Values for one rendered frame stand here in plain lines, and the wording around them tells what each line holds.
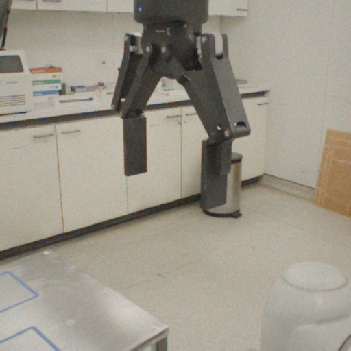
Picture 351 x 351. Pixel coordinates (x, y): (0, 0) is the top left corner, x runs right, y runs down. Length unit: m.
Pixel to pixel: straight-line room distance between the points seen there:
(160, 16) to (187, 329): 1.94
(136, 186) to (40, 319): 2.40
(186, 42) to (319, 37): 3.39
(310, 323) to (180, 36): 0.50
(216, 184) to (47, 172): 2.49
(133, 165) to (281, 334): 0.40
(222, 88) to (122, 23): 3.41
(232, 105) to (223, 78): 0.03
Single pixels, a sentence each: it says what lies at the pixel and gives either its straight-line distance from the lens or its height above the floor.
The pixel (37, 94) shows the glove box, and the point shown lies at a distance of 3.22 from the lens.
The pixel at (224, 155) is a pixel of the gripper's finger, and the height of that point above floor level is 1.25.
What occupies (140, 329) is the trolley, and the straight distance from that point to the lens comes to 0.89.
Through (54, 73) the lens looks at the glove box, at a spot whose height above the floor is 1.09.
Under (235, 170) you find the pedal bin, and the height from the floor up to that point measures 0.37.
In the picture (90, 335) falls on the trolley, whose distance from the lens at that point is 0.89.
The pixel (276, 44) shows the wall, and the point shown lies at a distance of 4.05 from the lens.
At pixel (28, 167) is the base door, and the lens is 2.84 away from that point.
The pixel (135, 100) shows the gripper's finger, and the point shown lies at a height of 1.28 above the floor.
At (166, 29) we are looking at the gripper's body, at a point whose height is 1.36.
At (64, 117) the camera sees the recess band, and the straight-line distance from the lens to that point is 2.92.
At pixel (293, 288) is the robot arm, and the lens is 0.77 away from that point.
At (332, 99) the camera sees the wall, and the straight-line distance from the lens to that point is 3.75.
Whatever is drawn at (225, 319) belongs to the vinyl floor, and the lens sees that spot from 2.34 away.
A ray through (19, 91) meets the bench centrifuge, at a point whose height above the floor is 1.03.
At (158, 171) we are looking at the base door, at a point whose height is 0.35.
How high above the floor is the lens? 1.36
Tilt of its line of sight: 17 degrees down
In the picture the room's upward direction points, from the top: straight up
